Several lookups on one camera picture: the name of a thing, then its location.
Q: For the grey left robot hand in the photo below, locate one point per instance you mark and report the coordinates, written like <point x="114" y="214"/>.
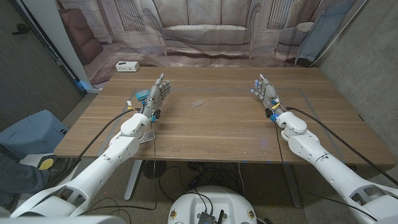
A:
<point x="155" y="95"/>

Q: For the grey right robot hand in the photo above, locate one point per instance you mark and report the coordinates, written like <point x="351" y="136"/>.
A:
<point x="270" y="93"/>

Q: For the white pocket calculator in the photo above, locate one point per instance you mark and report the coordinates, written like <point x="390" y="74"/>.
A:
<point x="149" y="136"/>

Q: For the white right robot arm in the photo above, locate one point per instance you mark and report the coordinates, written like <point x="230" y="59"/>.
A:
<point x="326" y="161"/>

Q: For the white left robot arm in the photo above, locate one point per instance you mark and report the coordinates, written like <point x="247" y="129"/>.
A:
<point x="102" y="165"/>

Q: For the teal flip phone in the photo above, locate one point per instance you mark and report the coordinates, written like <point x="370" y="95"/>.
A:
<point x="141" y="94"/>

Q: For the white power strip box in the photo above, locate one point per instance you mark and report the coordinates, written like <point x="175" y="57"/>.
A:
<point x="127" y="66"/>

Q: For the small clear plastic tube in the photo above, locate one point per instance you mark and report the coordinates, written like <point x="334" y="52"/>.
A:
<point x="198" y="103"/>

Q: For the black round grille device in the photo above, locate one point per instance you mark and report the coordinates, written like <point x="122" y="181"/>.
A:
<point x="154" y="169"/>

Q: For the printed sofa room backdrop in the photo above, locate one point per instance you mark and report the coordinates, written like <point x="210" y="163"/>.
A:
<point x="205" y="31"/>

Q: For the white table leg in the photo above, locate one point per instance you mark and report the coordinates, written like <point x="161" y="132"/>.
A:
<point x="133" y="179"/>

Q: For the black power adapter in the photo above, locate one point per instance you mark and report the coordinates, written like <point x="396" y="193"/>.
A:
<point x="194" y="181"/>

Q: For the grey table leg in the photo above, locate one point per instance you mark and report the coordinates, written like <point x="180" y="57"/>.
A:
<point x="292" y="186"/>

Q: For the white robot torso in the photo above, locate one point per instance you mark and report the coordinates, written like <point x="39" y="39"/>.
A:
<point x="217" y="199"/>

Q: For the black shoe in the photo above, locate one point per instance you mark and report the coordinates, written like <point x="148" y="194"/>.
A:
<point x="60" y="168"/>

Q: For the yellow foot pedal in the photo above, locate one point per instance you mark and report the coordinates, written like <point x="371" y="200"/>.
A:
<point x="46" y="163"/>

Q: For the blue-grey plastic bin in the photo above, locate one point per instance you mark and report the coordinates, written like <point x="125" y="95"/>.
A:
<point x="31" y="133"/>

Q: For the black torso electronics module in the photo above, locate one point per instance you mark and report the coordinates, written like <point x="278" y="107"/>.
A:
<point x="206" y="218"/>

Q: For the white pedal base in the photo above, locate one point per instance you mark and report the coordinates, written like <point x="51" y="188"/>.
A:
<point x="31" y="159"/>

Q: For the person's leg in jeans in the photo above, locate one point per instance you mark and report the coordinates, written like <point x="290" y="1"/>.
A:
<point x="18" y="177"/>

